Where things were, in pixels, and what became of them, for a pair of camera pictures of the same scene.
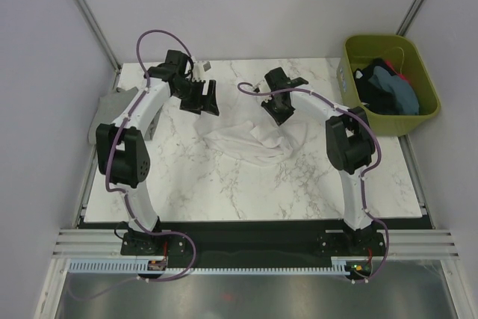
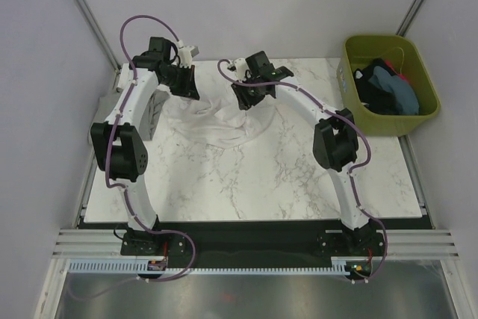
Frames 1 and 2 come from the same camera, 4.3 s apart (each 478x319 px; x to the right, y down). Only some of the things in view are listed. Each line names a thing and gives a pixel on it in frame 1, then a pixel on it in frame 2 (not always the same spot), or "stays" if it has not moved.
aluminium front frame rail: (393, 243) stays
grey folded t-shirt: (107, 107) stays
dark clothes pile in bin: (384, 90) stays
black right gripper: (278, 118) -> (244, 101)
